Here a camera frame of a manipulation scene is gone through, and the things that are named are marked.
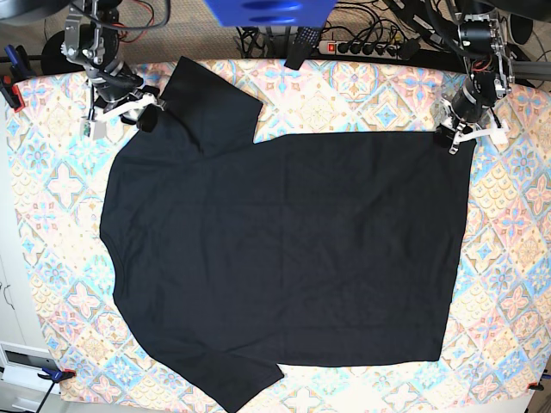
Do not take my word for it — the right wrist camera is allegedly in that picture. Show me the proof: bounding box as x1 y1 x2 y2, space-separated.
80 118 107 140

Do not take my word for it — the black T-shirt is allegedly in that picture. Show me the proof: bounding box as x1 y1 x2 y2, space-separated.
99 58 475 412

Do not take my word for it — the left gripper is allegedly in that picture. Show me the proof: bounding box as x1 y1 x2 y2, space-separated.
433 83 508 155

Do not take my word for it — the white power strip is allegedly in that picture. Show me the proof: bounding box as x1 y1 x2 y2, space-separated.
318 40 398 59

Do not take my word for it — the white cabinet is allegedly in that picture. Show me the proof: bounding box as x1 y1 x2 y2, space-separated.
0 102 65 413

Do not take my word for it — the blue clamp top left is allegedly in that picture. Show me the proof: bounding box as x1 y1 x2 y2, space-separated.
4 45 36 82

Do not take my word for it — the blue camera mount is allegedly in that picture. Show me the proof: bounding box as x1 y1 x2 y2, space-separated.
205 0 337 28

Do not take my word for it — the orange black clamp left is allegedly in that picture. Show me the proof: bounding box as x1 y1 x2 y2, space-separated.
0 76 24 113

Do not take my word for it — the orange clamp bottom right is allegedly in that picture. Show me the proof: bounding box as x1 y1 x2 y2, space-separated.
528 383 544 391

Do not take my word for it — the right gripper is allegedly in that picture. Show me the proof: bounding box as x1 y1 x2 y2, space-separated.
88 71 166 133

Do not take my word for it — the blue orange clamp bottom left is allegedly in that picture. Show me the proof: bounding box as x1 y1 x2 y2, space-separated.
37 367 76 384

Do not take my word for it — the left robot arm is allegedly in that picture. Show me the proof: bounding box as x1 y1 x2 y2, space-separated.
424 1 515 155

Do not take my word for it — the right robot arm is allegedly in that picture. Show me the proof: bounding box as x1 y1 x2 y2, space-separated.
60 1 165 139

